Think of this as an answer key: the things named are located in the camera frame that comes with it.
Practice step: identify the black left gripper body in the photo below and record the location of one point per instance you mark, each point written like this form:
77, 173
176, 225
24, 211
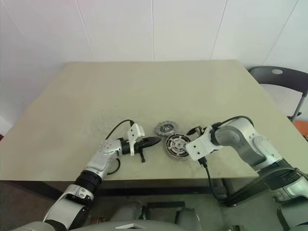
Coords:
139, 145

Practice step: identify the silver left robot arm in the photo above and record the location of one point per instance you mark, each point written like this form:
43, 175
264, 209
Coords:
101, 154

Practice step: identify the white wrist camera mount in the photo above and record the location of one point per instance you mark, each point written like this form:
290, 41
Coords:
197, 149
134, 131

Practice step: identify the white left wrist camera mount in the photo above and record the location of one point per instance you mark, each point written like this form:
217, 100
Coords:
134, 131

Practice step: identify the black plastic chair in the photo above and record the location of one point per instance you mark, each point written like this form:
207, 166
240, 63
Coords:
288, 79

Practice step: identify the grey robot torso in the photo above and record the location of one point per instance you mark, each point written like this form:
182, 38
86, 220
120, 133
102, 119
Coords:
96, 227

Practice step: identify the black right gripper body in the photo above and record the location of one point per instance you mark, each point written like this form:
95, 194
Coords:
199, 129

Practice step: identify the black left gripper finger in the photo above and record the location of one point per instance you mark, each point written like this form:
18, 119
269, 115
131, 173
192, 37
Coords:
152, 139
151, 144

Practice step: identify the orange mat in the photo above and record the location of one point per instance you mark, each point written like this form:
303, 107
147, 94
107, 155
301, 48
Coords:
302, 128

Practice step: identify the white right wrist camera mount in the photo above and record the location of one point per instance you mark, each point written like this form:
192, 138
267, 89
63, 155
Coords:
197, 149

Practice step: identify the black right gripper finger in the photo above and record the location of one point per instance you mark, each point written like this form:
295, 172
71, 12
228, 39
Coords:
191, 132

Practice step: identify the grey motor stator with copper coils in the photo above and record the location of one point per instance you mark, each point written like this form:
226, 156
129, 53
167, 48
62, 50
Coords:
176, 146

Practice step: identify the grey motor cover with circuit board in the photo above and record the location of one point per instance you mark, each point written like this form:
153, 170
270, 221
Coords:
164, 129

